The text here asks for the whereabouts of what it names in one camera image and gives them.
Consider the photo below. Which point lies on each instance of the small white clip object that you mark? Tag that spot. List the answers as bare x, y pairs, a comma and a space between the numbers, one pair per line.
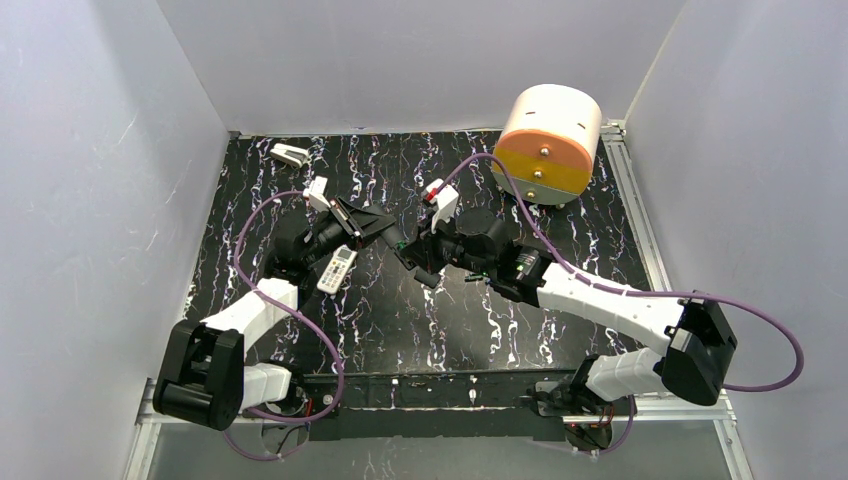
290, 155

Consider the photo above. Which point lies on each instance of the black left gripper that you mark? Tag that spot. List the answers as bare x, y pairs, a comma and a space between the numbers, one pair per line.
342, 224

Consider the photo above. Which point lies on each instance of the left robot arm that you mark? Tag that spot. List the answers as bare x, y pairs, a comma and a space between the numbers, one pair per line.
203, 378

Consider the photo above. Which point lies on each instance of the aluminium frame rail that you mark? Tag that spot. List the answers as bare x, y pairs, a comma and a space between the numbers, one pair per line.
724, 457

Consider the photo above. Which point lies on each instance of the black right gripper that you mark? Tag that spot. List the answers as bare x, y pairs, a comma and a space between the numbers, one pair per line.
427, 244

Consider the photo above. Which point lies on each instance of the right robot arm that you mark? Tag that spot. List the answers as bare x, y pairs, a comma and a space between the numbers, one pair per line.
687, 345

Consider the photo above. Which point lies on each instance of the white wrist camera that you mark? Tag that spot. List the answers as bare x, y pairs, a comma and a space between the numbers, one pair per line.
318, 193
442, 200

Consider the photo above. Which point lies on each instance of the white remote control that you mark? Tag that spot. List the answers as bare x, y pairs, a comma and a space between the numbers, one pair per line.
340, 264

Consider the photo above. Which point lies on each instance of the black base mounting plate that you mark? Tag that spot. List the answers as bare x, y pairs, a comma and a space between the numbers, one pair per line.
529, 403

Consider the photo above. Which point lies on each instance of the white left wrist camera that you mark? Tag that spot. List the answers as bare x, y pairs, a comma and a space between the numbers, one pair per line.
318, 193

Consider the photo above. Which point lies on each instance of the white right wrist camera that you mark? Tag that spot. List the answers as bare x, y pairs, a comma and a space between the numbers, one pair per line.
442, 200

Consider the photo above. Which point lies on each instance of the pink orange cylindrical drawer box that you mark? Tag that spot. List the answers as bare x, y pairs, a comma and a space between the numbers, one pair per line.
549, 144

